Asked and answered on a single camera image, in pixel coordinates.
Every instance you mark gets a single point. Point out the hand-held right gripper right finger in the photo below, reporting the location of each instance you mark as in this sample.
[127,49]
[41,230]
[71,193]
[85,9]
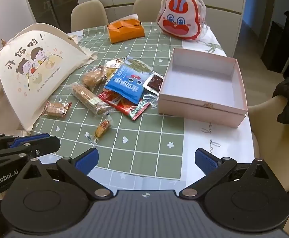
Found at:
[206,161]

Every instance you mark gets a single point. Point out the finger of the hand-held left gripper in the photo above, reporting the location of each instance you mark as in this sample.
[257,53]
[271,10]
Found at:
[16,140]
[45,143]

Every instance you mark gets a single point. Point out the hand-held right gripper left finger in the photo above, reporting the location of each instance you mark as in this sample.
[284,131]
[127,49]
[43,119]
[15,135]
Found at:
[87,160]

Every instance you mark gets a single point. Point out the small brown wafer packet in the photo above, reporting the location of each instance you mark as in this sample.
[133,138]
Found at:
[56,108]

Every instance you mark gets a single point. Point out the small orange candy packet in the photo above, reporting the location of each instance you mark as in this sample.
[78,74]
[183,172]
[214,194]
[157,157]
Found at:
[102,126]

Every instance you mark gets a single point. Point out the long clear biscuit packet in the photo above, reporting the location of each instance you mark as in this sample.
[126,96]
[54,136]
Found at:
[87,96]

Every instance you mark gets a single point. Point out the red snack packet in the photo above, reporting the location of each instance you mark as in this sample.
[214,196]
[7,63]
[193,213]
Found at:
[132,109]

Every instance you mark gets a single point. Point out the pink cardboard box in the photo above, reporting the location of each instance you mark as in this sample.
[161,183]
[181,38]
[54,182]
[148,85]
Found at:
[201,84]

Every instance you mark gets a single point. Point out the round cake clear packet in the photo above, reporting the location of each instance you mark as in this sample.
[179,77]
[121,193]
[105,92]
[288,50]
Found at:
[92,76]

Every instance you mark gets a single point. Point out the clear wrapper packet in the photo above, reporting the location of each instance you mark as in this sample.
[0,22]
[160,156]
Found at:
[150,100]

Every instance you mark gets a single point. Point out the blue snack packet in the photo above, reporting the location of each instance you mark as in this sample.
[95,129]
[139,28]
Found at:
[124,81]

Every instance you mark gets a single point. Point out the chocolate brownie packet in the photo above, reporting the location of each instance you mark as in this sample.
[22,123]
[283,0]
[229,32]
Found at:
[155,82]

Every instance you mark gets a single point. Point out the colourful printed packet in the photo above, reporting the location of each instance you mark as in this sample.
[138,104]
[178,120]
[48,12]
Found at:
[114,64]

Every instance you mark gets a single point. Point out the pale blue printed packet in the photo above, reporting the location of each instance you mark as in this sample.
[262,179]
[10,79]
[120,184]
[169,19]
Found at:
[137,64]

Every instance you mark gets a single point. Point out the beige dining chair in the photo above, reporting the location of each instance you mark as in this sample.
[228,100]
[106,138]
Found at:
[89,14]
[147,7]
[271,129]

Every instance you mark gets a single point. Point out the cream printed tote bag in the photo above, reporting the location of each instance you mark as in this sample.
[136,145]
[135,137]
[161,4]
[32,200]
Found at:
[35,62]

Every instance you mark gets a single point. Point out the black floor appliance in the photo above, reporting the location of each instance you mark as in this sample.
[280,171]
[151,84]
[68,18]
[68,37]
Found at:
[272,47]

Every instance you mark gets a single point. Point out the orange tissue box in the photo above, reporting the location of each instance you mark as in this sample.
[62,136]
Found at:
[124,32]

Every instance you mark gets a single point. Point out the dark glass cabinet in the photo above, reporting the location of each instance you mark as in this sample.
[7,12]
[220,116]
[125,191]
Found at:
[50,0]

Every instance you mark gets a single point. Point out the red white rabbit bag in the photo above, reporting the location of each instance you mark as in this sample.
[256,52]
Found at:
[181,17]

